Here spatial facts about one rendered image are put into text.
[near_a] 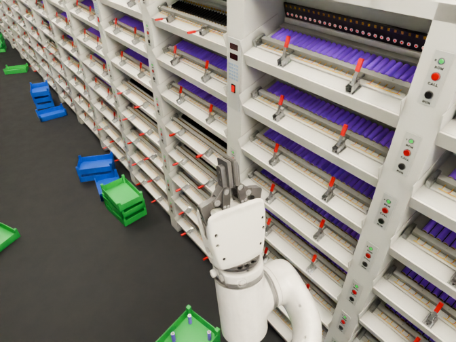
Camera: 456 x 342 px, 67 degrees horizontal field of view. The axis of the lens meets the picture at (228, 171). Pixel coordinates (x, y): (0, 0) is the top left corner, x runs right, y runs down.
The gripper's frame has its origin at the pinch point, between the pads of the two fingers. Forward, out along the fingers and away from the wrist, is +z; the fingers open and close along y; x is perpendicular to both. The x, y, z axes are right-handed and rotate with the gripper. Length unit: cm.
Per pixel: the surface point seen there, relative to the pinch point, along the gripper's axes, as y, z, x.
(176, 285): 23, -130, -135
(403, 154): 56, -15, -10
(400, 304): 61, -67, -9
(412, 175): 57, -20, -8
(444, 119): 57, -4, -1
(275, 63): 50, 7, -55
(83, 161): -2, -81, -287
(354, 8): 70, 21, -40
